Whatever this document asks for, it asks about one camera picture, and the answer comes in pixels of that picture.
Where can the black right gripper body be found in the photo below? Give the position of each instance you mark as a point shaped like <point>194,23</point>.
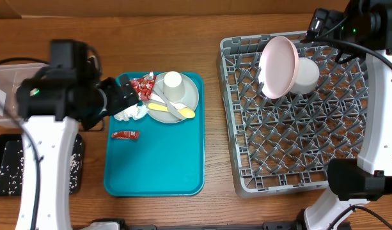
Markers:
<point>333,26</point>

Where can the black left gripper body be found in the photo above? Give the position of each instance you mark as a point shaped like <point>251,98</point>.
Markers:
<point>110,100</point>

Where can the large red snack wrapper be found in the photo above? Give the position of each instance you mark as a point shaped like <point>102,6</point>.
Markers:
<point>144,86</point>

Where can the white napkin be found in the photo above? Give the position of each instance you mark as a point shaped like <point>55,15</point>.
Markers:
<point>134,112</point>

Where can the small red wrapper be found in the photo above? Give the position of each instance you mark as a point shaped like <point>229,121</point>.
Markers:
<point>128,135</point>

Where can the grey bowl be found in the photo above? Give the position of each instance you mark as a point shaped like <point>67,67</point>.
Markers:
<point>307,77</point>

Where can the pink plate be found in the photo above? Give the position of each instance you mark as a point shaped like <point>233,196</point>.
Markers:
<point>279,64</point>

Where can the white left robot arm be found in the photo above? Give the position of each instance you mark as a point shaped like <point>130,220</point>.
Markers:
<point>66,94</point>

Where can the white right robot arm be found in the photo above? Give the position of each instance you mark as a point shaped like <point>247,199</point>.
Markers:
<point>363,30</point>

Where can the black food waste tray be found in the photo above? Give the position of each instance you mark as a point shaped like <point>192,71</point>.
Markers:
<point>14,141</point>

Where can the grey dishwasher rack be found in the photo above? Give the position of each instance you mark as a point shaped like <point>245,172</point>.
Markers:
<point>284,145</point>

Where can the white paper cup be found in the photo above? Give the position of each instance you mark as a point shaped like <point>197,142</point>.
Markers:
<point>173,88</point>

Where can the grey plastic knife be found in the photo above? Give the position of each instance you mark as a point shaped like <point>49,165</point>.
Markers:
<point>162,98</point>

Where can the grey plate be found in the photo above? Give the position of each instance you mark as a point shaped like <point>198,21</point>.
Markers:
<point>189,96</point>

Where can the teal plastic tray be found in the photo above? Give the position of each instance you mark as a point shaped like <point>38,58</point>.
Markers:
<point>168,159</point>

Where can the yellow plastic spoon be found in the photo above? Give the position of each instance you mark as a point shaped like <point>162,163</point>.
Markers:
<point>185,112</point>

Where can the clear plastic bin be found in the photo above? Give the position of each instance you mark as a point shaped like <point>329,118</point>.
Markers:
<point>11,77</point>

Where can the pile of white rice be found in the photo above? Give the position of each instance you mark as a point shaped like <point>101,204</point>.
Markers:
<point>11,172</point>

